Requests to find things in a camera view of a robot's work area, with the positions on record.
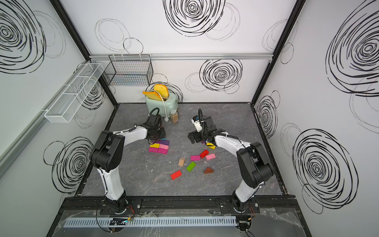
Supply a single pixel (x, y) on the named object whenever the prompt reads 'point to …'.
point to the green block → (191, 166)
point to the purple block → (165, 142)
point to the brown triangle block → (208, 171)
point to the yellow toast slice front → (153, 95)
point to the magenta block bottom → (197, 157)
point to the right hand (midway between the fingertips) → (195, 133)
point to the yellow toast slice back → (163, 90)
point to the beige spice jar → (174, 116)
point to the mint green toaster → (171, 103)
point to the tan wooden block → (181, 161)
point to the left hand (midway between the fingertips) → (163, 134)
